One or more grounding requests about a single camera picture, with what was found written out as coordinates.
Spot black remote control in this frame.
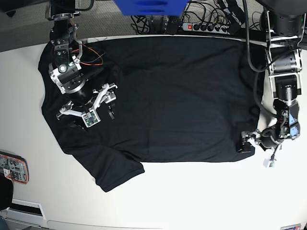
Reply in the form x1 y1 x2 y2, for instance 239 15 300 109
165 16 181 35

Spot orange clear tool case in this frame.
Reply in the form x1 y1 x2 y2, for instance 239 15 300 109
0 151 29 184

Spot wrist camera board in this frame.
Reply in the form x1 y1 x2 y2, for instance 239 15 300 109
263 158 276 168
82 110 101 128

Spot black T-shirt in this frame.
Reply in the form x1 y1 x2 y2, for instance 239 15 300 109
38 36 260 192

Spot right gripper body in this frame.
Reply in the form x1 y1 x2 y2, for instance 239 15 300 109
56 83 118 120

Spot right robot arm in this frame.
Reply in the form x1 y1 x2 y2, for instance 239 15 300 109
45 0 117 128

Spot sticker card at edge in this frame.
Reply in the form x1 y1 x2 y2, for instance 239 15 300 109
280 223 301 230

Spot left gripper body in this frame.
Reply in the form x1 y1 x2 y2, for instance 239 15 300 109
241 129 261 150

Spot white flat box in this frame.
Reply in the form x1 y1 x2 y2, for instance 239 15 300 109
0 199 46 230

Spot blue plastic box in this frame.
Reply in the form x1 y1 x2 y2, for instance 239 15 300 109
114 0 188 16

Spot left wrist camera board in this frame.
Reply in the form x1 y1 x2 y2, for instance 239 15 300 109
263 158 276 168

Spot white power strip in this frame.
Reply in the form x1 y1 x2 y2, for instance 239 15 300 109
182 23 241 35

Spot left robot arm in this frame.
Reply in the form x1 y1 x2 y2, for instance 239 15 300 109
239 0 307 152

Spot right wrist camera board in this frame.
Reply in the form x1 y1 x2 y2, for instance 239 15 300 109
82 110 101 128

